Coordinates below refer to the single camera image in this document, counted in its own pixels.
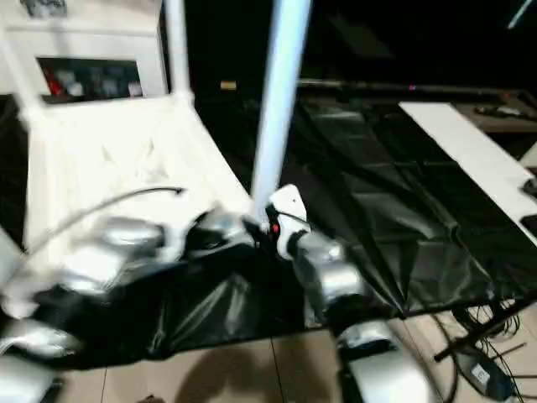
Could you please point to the white plastic table top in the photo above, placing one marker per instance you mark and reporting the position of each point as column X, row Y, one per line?
column 105, row 147

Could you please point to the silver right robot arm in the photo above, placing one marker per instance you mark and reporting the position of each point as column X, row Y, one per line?
column 340, row 281

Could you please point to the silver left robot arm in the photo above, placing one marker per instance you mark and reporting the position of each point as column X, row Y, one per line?
column 121, row 235

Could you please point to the black table mat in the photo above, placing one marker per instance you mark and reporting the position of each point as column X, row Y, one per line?
column 377, row 210

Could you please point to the small tan label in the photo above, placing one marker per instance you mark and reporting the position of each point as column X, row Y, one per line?
column 228, row 85

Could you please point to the white flat board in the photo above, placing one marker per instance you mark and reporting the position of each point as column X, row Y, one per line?
column 461, row 142

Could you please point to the white glass-door cabinet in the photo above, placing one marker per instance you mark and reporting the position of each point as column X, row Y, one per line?
column 105, row 38

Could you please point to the brown side table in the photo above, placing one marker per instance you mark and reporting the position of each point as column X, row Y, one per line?
column 503, row 126

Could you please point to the small black device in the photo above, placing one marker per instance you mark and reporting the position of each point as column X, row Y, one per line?
column 530, row 223
column 530, row 185

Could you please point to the black remote control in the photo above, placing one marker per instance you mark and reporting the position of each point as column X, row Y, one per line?
column 499, row 111

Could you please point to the black tripod stand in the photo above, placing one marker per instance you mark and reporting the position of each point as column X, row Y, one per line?
column 499, row 380

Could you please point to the bag of black parts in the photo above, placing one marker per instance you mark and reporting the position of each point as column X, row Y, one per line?
column 44, row 7

